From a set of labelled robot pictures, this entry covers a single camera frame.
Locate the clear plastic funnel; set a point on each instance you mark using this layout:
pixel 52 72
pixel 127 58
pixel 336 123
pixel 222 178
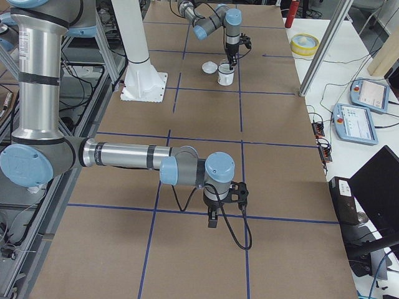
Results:
pixel 224 68

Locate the white round lid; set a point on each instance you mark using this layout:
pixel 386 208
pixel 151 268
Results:
pixel 209 67

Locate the white enamel cup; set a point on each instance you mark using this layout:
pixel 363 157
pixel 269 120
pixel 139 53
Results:
pixel 225 80

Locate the yellow tape roll with dish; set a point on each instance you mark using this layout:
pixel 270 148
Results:
pixel 304 44

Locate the red bottle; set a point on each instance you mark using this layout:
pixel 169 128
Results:
pixel 291 13

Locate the upper orange black connector box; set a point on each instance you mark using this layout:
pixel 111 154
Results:
pixel 318 129

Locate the orange black connector box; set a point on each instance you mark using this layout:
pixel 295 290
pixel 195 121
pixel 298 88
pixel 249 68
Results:
pixel 318 129
pixel 325 152

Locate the lower orange black connector box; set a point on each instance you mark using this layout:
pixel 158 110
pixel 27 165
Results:
pixel 325 152

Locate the black box with label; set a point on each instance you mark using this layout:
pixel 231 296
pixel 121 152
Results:
pixel 343 201

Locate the far teach pendant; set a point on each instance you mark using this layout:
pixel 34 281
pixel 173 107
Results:
pixel 370 94

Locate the teach pendant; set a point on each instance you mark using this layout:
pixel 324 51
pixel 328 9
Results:
pixel 370 94
pixel 354 124

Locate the near teach pendant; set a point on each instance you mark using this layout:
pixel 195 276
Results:
pixel 354 124

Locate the wooden plank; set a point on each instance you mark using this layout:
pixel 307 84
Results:
pixel 386 56

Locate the black laptop screen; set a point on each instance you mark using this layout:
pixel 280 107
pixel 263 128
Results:
pixel 375 187

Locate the aluminium frame post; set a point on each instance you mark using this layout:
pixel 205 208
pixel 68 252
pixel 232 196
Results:
pixel 328 37

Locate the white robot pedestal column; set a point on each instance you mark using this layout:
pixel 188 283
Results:
pixel 142 82

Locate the aluminium side frame rail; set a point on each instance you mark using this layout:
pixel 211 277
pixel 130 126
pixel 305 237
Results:
pixel 29 220

